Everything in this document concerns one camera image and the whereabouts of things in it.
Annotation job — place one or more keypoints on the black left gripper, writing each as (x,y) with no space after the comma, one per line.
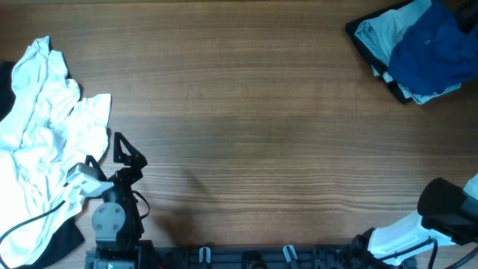
(136,160)

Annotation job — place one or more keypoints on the blue t-shirt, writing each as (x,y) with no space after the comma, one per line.
(436,52)

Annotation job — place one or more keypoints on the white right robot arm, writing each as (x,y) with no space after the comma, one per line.
(446,215)

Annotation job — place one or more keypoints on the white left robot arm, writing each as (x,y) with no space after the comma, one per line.
(117,222)

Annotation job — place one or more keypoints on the white t-shirt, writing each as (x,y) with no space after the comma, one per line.
(49,129)

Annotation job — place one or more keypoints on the black garment under pile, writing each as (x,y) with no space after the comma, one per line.
(68,237)

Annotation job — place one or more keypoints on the folded black garment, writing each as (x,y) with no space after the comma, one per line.
(368,56)

